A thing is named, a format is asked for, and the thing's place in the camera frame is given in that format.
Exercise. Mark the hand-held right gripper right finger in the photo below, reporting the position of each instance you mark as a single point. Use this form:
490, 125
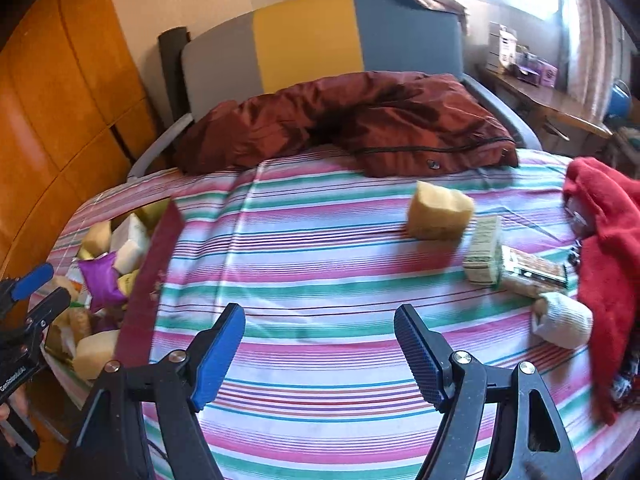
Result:
420, 360

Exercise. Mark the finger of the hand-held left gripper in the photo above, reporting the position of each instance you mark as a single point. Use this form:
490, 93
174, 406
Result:
47, 312
32, 280

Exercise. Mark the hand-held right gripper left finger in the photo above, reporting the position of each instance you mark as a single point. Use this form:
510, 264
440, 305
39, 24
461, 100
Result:
215, 360

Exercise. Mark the purple snack packet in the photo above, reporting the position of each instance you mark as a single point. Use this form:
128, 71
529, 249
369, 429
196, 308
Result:
100, 280

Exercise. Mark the yellow green snack packet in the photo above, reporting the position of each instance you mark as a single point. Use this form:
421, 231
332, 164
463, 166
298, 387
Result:
128, 281

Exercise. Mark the cardboard storage box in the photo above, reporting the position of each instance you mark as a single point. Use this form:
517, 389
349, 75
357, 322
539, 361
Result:
150, 285

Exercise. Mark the white carton box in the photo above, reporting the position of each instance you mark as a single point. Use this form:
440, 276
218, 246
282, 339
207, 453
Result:
131, 252

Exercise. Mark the person's left hand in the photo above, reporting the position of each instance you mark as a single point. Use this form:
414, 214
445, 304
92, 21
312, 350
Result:
20, 405

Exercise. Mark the beige sock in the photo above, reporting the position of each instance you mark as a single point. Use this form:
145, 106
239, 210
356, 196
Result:
520, 288

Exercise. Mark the pale green printed box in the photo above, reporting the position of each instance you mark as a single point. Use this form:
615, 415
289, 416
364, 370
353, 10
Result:
482, 252

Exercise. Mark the dark snack bar packet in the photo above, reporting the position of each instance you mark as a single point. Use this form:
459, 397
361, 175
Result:
532, 266

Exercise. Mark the white sock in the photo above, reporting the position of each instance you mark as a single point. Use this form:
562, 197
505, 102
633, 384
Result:
562, 320

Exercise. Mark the orange wooden wardrobe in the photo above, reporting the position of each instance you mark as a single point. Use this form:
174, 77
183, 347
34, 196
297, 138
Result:
60, 110

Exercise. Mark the red cloth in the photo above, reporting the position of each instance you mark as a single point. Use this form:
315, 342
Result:
610, 240

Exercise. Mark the dark red jacket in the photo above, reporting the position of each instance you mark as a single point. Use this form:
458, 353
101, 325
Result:
350, 120

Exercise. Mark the wooden side desk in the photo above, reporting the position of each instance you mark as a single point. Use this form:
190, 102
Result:
550, 102

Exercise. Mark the purple gift box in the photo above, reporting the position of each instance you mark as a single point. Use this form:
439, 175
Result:
537, 72

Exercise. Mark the tall white carton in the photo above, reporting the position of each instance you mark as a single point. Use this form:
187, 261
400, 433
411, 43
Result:
502, 45

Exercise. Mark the blue round container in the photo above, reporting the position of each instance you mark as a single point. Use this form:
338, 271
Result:
619, 100

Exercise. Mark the grey yellow blue chair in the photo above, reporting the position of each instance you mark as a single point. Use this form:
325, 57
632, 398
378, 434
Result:
305, 45

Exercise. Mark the pink window curtain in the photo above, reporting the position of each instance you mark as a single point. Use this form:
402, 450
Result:
590, 35

